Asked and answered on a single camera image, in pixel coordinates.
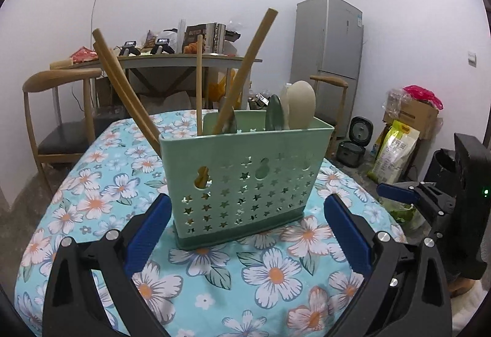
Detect yellow green rice bag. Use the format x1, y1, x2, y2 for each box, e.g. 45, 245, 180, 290
367, 119, 421, 185

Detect white sack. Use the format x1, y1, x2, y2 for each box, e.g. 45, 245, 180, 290
144, 91, 192, 116

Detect red snack packet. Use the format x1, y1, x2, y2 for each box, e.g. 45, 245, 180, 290
70, 46, 97, 64

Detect floral blue tablecloth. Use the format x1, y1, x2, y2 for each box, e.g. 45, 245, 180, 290
14, 109, 409, 337

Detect large metal spoon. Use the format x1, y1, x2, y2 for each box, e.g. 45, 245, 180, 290
266, 94, 285, 130

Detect dark green bag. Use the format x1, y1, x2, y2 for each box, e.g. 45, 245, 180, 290
249, 92, 270, 111

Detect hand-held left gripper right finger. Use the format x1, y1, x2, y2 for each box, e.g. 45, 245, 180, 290
324, 193, 455, 337

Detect black handheld device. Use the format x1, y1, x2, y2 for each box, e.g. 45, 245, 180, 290
117, 40, 139, 56
151, 38, 176, 55

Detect yellow plastic bag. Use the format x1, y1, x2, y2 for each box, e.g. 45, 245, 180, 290
208, 68, 252, 109

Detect wooden table white legs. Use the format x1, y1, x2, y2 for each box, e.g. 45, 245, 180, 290
49, 52, 263, 119

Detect beige plastic spoon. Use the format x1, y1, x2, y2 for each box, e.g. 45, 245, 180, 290
279, 85, 292, 129
287, 80, 317, 129

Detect grey refrigerator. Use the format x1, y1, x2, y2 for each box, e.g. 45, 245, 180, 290
289, 0, 364, 128

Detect cardboard box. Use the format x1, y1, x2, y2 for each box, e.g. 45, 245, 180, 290
95, 75, 129, 109
383, 101, 440, 141

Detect dark biscuit box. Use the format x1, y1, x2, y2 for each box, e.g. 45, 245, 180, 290
181, 24, 211, 54

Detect person's right hand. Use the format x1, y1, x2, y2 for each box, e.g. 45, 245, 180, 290
448, 276, 477, 298

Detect clear plastic bag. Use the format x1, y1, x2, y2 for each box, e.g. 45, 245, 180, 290
385, 88, 408, 119

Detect green plastic utensil holder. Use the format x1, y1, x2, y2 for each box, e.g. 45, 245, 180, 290
158, 110, 335, 250

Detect wooden chopsticks bundle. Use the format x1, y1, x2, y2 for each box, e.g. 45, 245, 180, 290
92, 29, 162, 157

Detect bag of green vegetables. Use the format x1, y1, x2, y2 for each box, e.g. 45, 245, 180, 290
385, 201, 424, 228

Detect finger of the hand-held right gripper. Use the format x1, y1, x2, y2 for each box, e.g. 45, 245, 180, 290
377, 181, 458, 238

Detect black rice cooker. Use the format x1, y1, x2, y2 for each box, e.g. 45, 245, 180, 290
335, 115, 375, 169

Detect black bucket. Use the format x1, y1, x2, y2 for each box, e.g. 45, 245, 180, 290
424, 148, 461, 188

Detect clear plastic container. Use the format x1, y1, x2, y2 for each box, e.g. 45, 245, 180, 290
164, 18, 185, 51

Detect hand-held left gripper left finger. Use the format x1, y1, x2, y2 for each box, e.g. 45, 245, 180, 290
42, 193, 173, 337

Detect wooden chair black seat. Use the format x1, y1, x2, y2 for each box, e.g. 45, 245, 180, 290
309, 75, 351, 159
22, 68, 104, 194

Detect pink plastic bag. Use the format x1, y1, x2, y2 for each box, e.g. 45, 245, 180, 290
403, 84, 444, 110

